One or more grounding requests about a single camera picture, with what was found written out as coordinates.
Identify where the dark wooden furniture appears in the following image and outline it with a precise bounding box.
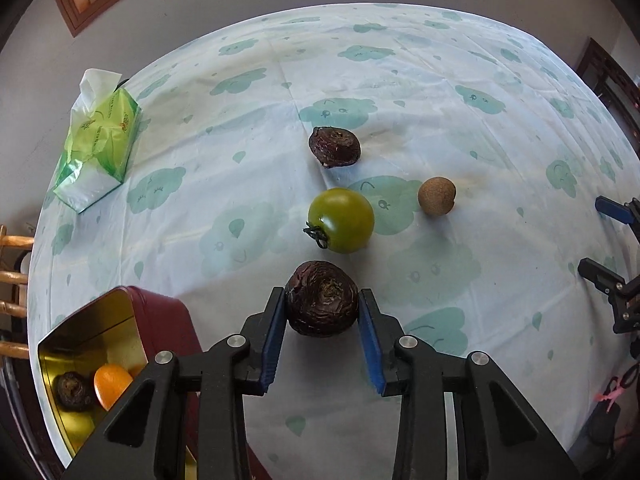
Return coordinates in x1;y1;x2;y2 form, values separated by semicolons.
575;37;640;151

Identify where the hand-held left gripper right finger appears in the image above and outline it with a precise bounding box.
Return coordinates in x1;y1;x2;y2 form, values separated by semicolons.
357;287;581;480

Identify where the pink ribbon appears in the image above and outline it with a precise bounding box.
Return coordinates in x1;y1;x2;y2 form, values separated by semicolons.
595;377;633;411

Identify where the large dark water chestnut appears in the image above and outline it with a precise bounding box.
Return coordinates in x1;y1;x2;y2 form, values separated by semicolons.
52;372;96;409

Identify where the brown longan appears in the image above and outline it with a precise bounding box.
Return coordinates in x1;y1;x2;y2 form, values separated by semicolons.
417;176;457;217

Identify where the red gold tin box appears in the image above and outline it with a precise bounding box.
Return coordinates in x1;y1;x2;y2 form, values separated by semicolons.
37;286;273;480

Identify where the wooden chair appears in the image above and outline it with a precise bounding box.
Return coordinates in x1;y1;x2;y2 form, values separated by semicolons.
0;225;36;361

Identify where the green tissue pack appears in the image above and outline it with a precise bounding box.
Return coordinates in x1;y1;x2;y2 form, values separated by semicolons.
52;68;143;215

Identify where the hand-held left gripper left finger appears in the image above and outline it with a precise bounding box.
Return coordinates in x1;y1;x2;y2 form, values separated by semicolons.
62;286;288;480

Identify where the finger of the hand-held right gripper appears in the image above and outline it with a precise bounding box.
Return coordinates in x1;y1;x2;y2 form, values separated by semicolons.
595;196;640;243
577;257;640;336

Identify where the green tomato with stem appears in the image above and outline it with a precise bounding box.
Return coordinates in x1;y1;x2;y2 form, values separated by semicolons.
302;187;376;254

